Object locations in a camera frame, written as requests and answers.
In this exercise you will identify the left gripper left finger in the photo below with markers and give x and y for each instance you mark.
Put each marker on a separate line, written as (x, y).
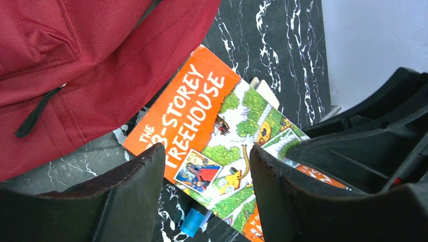
(119, 205)

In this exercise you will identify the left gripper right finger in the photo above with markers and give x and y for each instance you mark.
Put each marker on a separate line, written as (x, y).
(296, 207)

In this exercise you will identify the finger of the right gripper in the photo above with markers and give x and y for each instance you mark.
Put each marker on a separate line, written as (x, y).
(377, 144)

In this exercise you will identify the orange Treehouse book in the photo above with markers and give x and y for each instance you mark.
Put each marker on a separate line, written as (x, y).
(208, 119)

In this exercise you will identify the red student backpack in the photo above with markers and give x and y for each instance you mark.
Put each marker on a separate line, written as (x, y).
(73, 71)

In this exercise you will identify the black marker blue cap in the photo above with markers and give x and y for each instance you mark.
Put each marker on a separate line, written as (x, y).
(193, 221)

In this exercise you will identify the white pen blue cap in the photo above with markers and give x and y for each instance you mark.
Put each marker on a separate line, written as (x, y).
(205, 220)

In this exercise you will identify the beige small wallet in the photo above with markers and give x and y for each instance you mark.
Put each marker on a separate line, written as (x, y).
(264, 90)

